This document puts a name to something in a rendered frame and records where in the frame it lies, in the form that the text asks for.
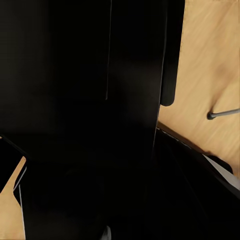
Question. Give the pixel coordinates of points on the camera tripod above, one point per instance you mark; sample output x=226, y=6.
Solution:
x=214, y=115

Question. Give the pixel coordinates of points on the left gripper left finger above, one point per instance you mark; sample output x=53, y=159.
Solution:
x=9, y=159

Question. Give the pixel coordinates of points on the digital camera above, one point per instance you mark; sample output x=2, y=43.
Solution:
x=81, y=84

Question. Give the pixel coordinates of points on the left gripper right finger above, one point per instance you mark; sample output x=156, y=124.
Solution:
x=200, y=206

